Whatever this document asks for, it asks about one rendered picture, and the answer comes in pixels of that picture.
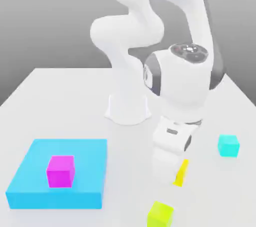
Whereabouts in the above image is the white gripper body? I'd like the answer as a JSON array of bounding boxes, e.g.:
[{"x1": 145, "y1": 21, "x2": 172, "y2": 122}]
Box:
[{"x1": 152, "y1": 145, "x2": 182, "y2": 186}]

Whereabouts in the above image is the small yellow cube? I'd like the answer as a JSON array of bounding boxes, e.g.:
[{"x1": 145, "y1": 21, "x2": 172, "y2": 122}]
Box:
[{"x1": 172, "y1": 158, "x2": 190, "y2": 188}]

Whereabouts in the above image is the small lime green cube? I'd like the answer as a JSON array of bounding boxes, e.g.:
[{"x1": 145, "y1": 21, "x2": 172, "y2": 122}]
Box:
[{"x1": 146, "y1": 200, "x2": 175, "y2": 227}]

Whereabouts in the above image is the small cyan cube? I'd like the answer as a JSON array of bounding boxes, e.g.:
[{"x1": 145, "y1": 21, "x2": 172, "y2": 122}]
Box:
[{"x1": 217, "y1": 133, "x2": 241, "y2": 158}]

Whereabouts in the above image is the small magenta cube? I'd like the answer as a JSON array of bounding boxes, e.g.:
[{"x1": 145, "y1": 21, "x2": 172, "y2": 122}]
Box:
[{"x1": 46, "y1": 154, "x2": 76, "y2": 189}]

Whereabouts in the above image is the large blue box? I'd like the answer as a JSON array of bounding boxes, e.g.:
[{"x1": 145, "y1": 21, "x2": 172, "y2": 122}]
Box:
[{"x1": 5, "y1": 138, "x2": 108, "y2": 210}]

